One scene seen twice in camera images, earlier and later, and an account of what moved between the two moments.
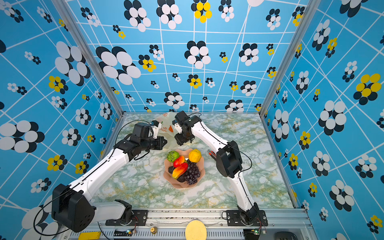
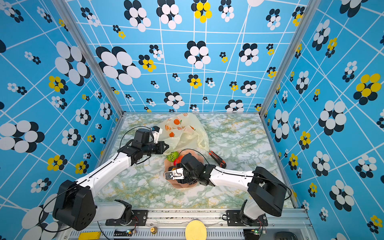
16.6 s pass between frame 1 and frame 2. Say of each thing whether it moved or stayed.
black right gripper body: moved
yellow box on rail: stayed
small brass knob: stayed
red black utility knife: stayed
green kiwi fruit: stayed
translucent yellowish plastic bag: moved
